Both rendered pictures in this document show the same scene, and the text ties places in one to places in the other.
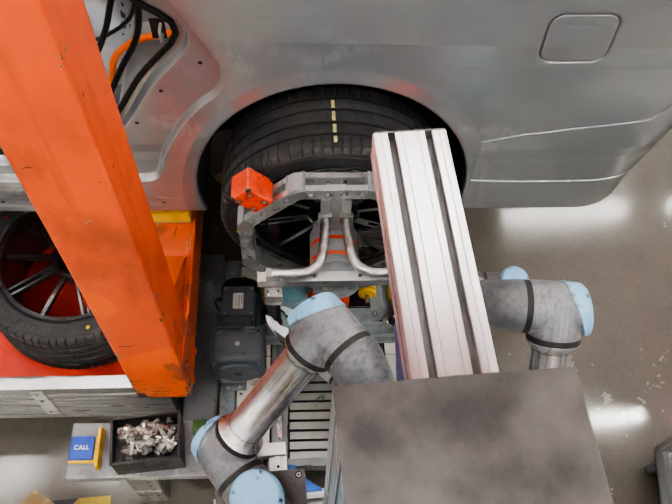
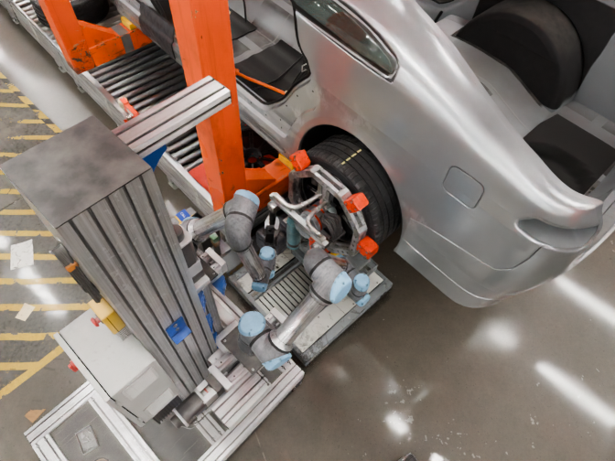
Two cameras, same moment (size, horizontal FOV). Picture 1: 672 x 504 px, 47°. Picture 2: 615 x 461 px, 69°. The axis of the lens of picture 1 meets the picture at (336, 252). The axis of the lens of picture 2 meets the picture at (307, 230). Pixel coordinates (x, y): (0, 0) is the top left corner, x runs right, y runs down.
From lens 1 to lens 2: 1.02 m
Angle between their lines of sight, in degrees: 25
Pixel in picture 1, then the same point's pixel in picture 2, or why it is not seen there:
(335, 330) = (239, 205)
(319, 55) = (351, 116)
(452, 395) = (112, 142)
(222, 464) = not seen: hidden behind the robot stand
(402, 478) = (70, 144)
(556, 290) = (333, 269)
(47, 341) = not seen: hidden behind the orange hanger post
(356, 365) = (231, 222)
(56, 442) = not seen: hidden behind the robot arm
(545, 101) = (442, 215)
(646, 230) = (523, 376)
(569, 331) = (323, 290)
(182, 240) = (282, 174)
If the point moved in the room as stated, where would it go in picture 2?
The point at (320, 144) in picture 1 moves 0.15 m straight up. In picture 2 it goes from (335, 160) to (339, 138)
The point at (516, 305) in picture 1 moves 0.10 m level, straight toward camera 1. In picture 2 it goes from (312, 260) to (286, 263)
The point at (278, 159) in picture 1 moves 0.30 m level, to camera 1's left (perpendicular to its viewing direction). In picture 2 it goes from (318, 155) to (283, 122)
